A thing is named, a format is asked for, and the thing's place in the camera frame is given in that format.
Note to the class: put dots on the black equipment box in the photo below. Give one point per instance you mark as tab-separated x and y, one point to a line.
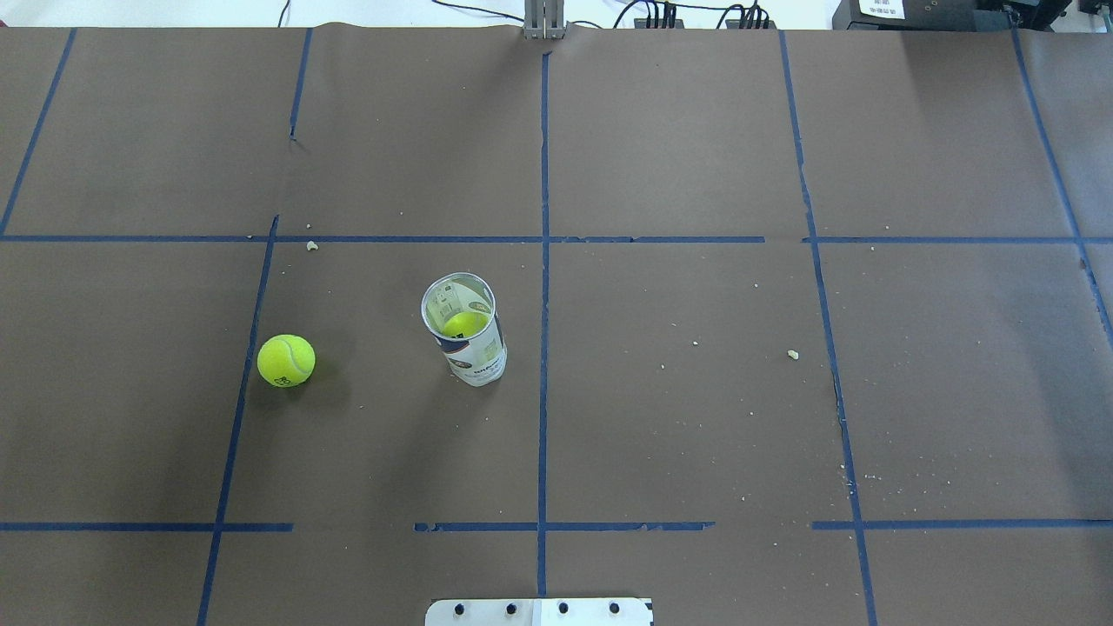
954	16

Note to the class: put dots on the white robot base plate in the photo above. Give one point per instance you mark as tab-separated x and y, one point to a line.
542	611

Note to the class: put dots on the black power strip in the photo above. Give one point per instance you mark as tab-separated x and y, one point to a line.
749	15

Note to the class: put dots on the tennis ball inside can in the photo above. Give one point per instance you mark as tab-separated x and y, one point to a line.
466	324

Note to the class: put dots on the yellow-green tennis ball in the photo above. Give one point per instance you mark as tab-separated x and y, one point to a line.
286	361

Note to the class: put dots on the clear tennis ball can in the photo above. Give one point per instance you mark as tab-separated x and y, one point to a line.
460	311

